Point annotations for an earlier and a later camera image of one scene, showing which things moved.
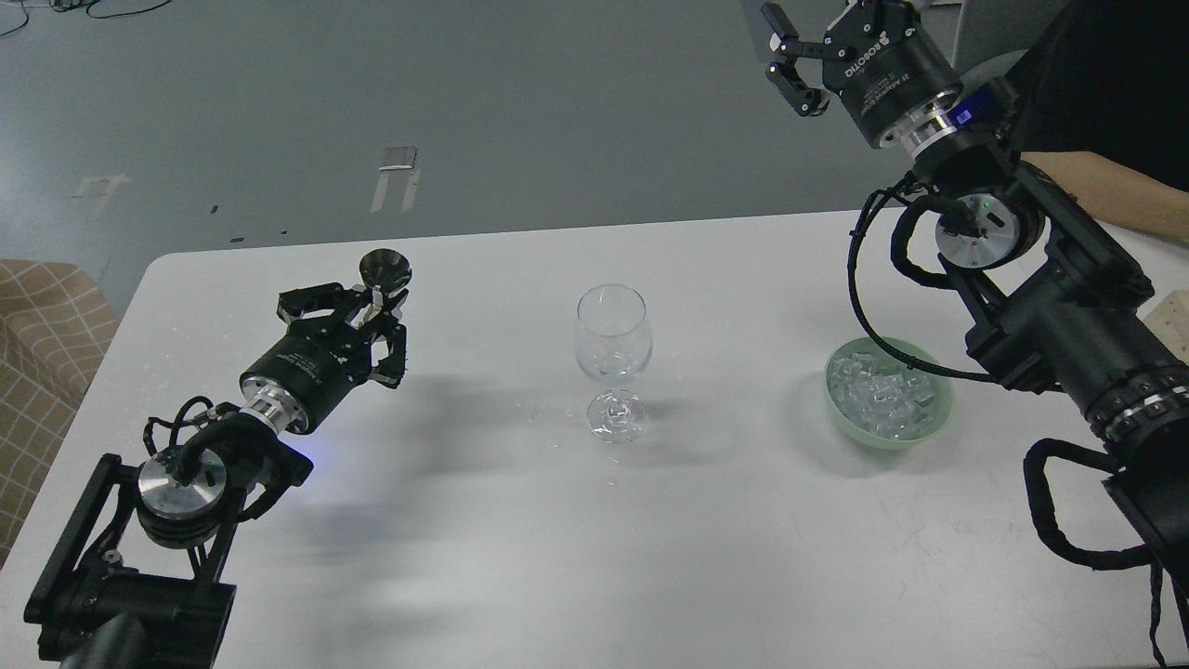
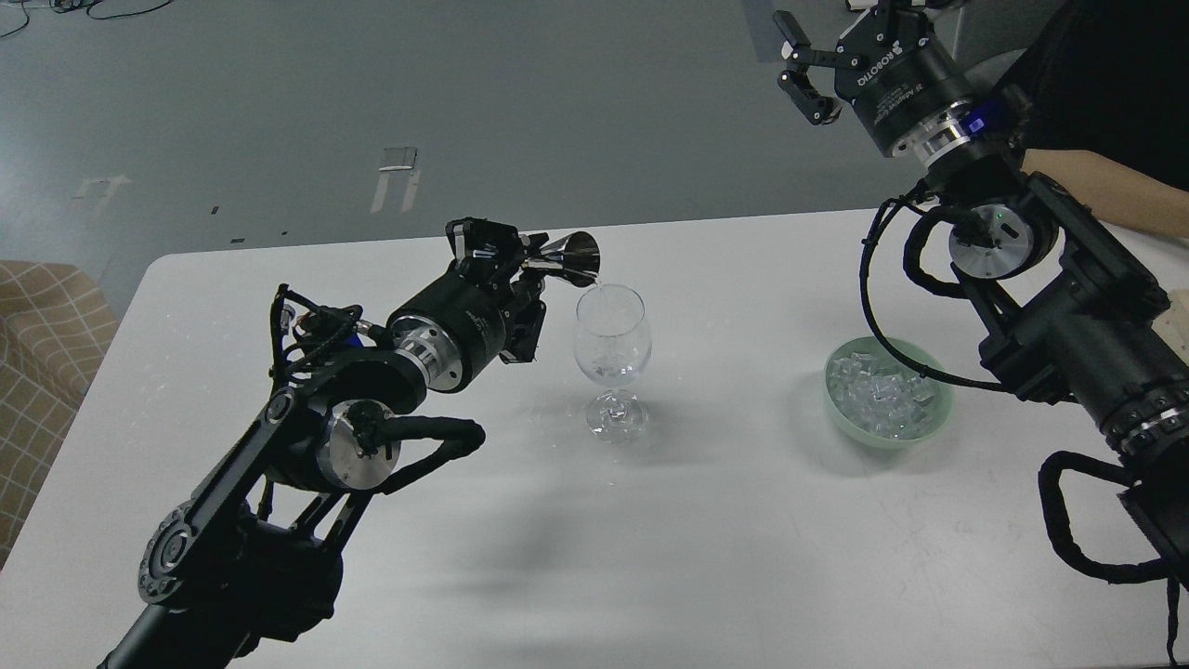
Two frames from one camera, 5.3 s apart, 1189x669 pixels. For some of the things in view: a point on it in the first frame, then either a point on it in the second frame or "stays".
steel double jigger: [385, 270] → [575, 257]
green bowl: [878, 400] stays
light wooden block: [1169, 321] stays
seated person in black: [1100, 100] stays
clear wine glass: [613, 341] stays
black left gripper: [303, 378] → [455, 329]
